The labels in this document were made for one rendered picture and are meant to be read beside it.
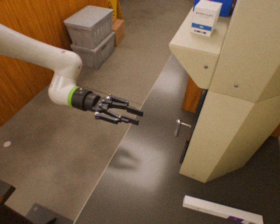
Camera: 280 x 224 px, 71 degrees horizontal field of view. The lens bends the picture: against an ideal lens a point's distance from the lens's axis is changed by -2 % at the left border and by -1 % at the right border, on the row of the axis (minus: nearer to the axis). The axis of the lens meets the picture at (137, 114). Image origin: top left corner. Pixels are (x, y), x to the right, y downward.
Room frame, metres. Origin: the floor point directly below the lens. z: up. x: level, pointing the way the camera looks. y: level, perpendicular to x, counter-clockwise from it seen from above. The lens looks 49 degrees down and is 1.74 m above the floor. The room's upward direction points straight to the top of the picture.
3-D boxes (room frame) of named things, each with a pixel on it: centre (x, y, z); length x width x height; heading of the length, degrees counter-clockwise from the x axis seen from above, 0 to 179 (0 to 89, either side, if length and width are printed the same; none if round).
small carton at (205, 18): (0.48, -0.16, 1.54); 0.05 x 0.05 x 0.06; 61
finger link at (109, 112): (0.53, 0.11, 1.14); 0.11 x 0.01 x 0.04; 54
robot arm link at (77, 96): (0.61, 0.23, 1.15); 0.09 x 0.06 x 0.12; 157
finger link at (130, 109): (0.54, 0.01, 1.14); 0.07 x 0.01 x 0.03; 67
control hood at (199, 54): (0.54, -0.19, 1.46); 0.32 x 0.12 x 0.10; 157
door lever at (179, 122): (0.43, -0.16, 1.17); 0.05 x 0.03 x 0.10; 66
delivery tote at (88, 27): (2.70, 0.64, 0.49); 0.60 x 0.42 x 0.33; 157
